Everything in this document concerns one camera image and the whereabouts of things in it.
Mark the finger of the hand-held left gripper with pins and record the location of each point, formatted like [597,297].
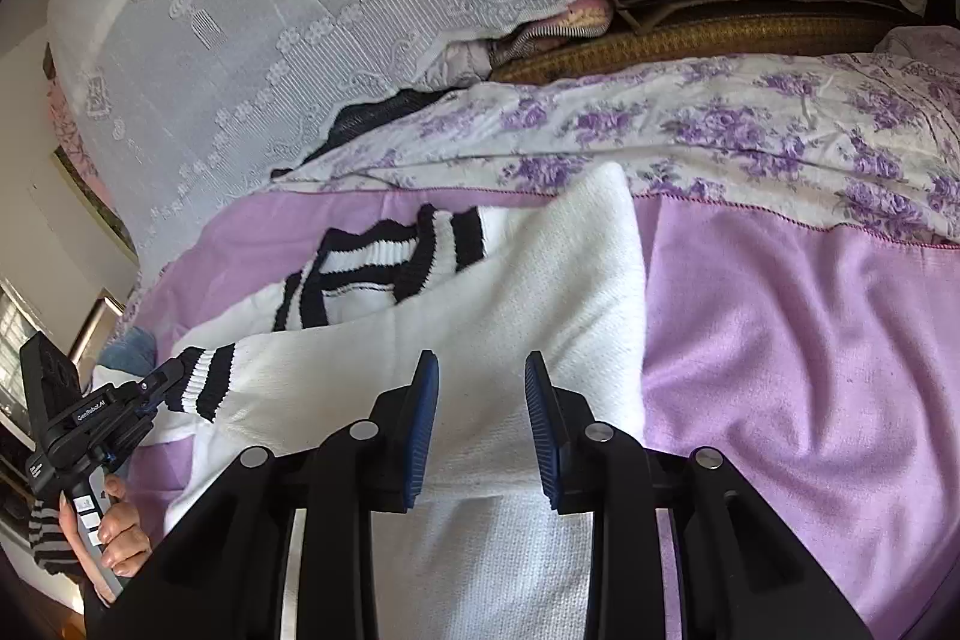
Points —
[163,381]

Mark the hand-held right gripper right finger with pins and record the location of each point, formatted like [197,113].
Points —
[540,430]

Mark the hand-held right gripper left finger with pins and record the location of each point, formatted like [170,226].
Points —
[424,430]

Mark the white knit sweater black stripes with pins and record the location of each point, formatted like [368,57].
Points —
[525,280]

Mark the person's left forearm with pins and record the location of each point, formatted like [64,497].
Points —
[49,539]

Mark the person's left hand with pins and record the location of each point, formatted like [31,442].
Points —
[124,535]

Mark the blue cloth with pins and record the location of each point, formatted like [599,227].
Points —
[127,351]

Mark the purple blanket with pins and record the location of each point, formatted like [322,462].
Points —
[787,385]

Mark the dark cloth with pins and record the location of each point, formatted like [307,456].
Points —
[367,119]

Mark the purple floral quilt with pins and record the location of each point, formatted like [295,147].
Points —
[675,123]

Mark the grey cloth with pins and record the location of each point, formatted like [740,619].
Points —
[465,61]

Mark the pink cloth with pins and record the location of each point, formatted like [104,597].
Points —
[574,14]

